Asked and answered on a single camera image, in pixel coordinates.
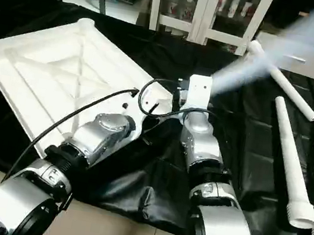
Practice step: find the white plastic table top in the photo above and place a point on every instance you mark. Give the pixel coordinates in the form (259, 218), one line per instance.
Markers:
(62, 71)

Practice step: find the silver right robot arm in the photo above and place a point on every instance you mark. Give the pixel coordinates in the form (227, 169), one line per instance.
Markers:
(200, 149)

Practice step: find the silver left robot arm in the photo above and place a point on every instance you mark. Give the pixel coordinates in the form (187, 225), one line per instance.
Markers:
(100, 135)

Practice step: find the black work mat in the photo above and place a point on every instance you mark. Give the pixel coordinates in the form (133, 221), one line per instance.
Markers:
(232, 136)

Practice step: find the white glass door cabinet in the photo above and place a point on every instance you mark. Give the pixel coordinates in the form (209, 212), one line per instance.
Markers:
(205, 11)

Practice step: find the white drawer unit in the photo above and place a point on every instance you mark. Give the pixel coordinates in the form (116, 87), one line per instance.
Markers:
(311, 62)

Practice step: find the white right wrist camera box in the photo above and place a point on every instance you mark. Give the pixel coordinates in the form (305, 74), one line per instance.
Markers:
(199, 91)

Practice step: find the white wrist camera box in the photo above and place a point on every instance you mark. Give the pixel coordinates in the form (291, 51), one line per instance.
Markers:
(159, 109)
(199, 91)

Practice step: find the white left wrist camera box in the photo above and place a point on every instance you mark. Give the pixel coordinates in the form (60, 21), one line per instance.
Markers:
(159, 109)

